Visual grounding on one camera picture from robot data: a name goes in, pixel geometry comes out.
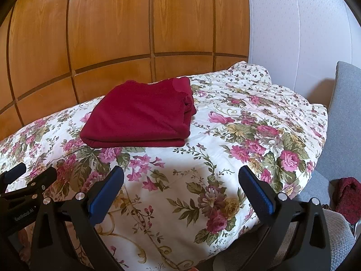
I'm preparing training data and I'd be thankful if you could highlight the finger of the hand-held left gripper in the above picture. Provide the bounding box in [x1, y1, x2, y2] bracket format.
[0, 167, 57, 204]
[0, 163, 27, 188]

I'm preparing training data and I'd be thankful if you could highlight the grey knit cloth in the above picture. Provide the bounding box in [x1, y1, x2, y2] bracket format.
[322, 209, 356, 263]

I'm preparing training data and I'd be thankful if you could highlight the wooden wardrobe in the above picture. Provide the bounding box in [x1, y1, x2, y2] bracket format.
[0, 0, 251, 142]

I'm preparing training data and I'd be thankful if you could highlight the small dark red knit cloth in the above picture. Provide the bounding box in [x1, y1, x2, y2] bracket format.
[331, 177, 361, 225]

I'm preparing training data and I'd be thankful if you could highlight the grey upholstered chair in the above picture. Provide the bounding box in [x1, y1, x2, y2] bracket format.
[288, 61, 361, 212]

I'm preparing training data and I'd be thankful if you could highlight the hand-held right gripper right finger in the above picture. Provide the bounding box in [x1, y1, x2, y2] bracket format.
[238, 165, 330, 271]

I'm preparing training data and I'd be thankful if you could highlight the dark red knit garment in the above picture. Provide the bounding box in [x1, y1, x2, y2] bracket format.
[80, 77, 197, 149]

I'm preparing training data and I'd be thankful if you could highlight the floral quilt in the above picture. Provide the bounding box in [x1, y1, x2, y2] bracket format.
[0, 61, 329, 271]

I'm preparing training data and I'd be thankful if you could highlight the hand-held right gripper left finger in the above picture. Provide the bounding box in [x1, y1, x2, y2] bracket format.
[30, 166, 125, 271]

